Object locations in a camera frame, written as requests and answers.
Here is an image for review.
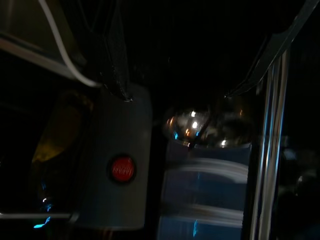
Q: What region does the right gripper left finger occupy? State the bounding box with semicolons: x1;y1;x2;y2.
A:
84;0;134;102

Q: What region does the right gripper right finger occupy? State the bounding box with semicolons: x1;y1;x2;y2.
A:
224;0;320;99

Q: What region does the grey water filter canister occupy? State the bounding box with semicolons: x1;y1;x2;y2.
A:
0;83;153;231

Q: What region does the stainless steel sink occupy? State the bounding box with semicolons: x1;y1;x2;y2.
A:
0;0;87;82

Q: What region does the steel bowl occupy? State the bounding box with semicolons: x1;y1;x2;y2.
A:
161;98;255;149

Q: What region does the yellow dish soap bottle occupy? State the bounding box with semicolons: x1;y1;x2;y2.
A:
31;89;95;213

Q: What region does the white plastic drawer tower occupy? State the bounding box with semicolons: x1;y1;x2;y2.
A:
156;139;252;240

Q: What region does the white flexible hose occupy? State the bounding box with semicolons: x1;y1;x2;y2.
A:
38;0;102;88

